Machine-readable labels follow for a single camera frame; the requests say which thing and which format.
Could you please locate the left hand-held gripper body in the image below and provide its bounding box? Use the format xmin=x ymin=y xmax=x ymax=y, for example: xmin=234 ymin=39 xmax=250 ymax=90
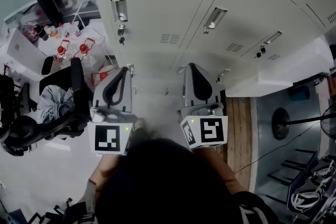
xmin=88 ymin=67 xmax=138 ymax=156

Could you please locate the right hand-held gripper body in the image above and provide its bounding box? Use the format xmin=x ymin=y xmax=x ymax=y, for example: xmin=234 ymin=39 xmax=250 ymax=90
xmin=180 ymin=62 xmax=229 ymax=150

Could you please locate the grey metal locker cabinet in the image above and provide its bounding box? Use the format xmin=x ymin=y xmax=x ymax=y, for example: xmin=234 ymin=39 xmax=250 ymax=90
xmin=86 ymin=0 xmax=336 ymax=93

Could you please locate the person's left forearm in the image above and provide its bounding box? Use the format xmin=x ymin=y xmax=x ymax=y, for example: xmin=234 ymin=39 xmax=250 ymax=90
xmin=88 ymin=154 xmax=119 ymax=192

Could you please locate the person's right forearm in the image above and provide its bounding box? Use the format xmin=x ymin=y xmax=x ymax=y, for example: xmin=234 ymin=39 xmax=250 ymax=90
xmin=195 ymin=146 xmax=246 ymax=195

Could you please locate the person's left shoe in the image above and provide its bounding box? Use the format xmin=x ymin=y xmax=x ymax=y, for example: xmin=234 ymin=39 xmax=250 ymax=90
xmin=135 ymin=118 xmax=148 ymax=131

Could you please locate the grey cloth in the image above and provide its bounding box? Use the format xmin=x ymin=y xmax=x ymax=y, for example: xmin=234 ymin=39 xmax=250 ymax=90
xmin=36 ymin=85 xmax=76 ymax=124

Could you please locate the black office chair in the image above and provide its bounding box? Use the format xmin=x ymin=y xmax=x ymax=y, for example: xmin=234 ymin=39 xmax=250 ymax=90
xmin=0 ymin=73 xmax=38 ymax=119
xmin=0 ymin=57 xmax=93 ymax=157

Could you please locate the black floor fan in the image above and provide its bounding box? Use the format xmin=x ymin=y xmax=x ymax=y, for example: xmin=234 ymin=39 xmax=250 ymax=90
xmin=271 ymin=104 xmax=336 ymax=141

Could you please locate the person's dark shirt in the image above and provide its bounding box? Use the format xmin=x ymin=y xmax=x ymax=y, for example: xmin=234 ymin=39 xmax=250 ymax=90
xmin=96 ymin=137 xmax=245 ymax=224

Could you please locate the black metal rack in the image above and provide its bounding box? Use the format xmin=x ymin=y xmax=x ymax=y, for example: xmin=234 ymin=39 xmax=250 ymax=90
xmin=267 ymin=148 xmax=316 ymax=187

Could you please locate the dark drink bottle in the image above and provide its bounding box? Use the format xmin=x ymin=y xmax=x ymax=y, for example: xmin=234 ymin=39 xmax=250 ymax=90
xmin=35 ymin=25 xmax=49 ymax=41

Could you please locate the black chair base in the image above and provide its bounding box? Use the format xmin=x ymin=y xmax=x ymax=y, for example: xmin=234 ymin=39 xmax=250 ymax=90
xmin=28 ymin=197 xmax=75 ymax=224

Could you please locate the white cardboard box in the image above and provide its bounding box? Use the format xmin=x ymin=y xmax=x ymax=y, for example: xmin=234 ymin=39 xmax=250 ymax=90
xmin=6 ymin=28 xmax=49 ymax=74

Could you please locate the blue container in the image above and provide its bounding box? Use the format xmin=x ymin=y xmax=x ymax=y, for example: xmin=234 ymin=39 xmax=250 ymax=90
xmin=288 ymin=85 xmax=311 ymax=102

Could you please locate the colourful candy jar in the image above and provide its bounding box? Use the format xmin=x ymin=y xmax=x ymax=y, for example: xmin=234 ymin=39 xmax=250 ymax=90
xmin=20 ymin=20 xmax=39 ymax=43

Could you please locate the brown cardboard box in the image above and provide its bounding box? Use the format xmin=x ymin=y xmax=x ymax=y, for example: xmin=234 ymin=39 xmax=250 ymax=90
xmin=328 ymin=74 xmax=336 ymax=98

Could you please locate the black and white shoulder strap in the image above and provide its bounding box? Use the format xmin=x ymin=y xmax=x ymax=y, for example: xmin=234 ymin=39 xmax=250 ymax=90
xmin=62 ymin=180 xmax=97 ymax=224
xmin=233 ymin=191 xmax=279 ymax=224

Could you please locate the black floor cable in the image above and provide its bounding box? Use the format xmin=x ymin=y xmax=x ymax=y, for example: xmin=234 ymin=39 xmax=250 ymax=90
xmin=233 ymin=122 xmax=321 ymax=174

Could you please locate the white cord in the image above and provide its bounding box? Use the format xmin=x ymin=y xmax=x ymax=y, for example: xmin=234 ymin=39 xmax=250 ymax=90
xmin=70 ymin=0 xmax=92 ymax=25

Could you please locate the blue bin of cables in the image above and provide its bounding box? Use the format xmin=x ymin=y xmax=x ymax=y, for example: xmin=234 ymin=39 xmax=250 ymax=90
xmin=286 ymin=157 xmax=336 ymax=221

